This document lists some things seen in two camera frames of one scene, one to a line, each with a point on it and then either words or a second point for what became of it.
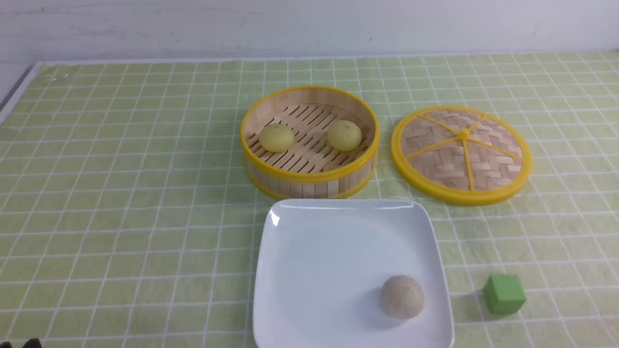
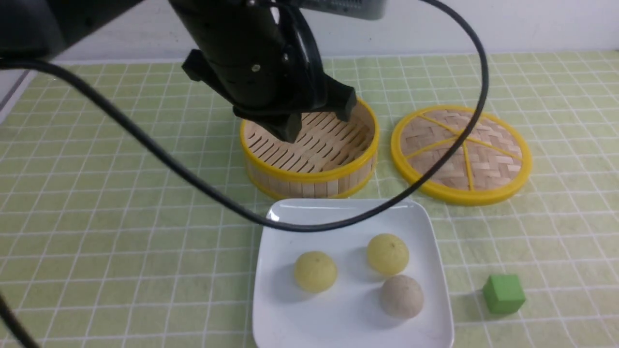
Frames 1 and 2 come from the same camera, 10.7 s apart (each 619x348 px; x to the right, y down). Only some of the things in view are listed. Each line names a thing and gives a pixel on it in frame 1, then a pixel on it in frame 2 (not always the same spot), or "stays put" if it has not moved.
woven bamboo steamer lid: x=460 y=156 stays put
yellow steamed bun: x=276 y=137 to x=316 y=271
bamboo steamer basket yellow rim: x=310 y=142 stays put
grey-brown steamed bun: x=402 y=297 stays put
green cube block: x=504 y=293 stays put
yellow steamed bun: x=344 y=136 to x=387 y=253
